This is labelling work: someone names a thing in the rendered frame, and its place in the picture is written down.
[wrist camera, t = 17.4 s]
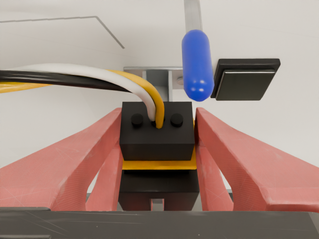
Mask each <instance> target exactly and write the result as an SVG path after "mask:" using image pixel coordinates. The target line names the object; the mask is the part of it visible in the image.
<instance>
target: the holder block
mask: <svg viewBox="0 0 319 239"><path fill-rule="evenodd" d="M199 193H200V189H199V182H198V175H197V169H189V170H188V173H187V174H128V172H127V170H122V175H121V183H120V189H119V197H118V202H119V204H120V206H121V208H122V210H123V211H151V199H164V211H192V209H193V206H194V204H195V202H196V200H197V197H198V195H199Z"/></svg>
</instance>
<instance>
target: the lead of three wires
mask: <svg viewBox="0 0 319 239"><path fill-rule="evenodd" d="M50 85H62V86H72V87H82V88H92V89H102V90H112V91H121V92H130V93H134V94H135V95H137V96H138V97H139V98H140V99H141V100H142V101H143V102H144V103H145V105H146V106H147V111H148V117H149V119H150V121H156V128H158V129H160V128H162V126H163V122H164V121H165V119H166V118H165V115H164V103H163V100H162V98H161V96H160V94H159V92H158V91H157V90H156V88H155V87H154V86H153V85H152V84H151V83H149V82H148V81H146V80H145V79H143V78H141V77H139V76H136V75H134V74H131V73H127V72H123V71H117V70H107V69H100V68H97V67H92V66H87V65H80V64H64V63H49V64H33V65H26V66H20V67H15V68H10V69H6V70H0V93H7V92H16V91H22V90H28V89H34V88H39V87H45V86H50Z"/></svg>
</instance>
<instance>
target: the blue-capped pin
mask: <svg viewBox="0 0 319 239"><path fill-rule="evenodd" d="M184 11H185V26H186V34H185V35H184V37H183V39H182V43H181V48H182V67H183V85H184V91H185V93H186V94H187V96H188V97H189V98H190V99H192V100H195V101H197V102H201V101H204V100H206V99H207V98H209V97H210V96H211V94H212V92H213V89H214V85H215V84H214V76H213V67H212V59H211V51H210V43H209V39H208V37H207V35H206V34H205V33H204V32H203V27H202V18H201V8H200V0H184Z"/></svg>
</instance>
